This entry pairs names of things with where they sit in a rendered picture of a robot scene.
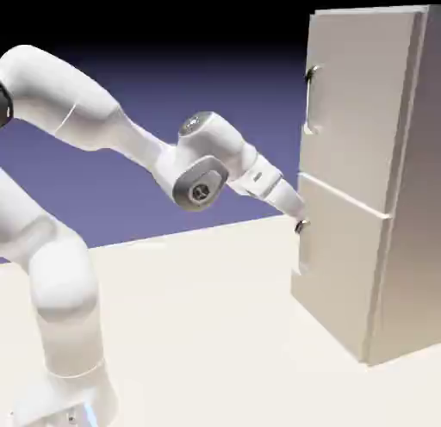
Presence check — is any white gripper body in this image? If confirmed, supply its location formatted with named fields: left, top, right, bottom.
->
left=264, top=177, right=307, bottom=219

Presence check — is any short beige cabinet door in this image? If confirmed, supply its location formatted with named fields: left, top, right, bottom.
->
left=289, top=173, right=394, bottom=365

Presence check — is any tall beige cabinet door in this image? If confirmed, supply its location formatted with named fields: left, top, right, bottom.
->
left=298, top=9, right=427, bottom=219

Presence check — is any beige cabinet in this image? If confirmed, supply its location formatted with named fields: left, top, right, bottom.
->
left=289, top=3, right=441, bottom=367

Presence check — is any short curved metal handle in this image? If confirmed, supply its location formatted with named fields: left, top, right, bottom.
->
left=291, top=219, right=312, bottom=276

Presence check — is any long curved metal handle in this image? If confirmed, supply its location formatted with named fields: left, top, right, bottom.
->
left=302, top=64, right=323, bottom=136

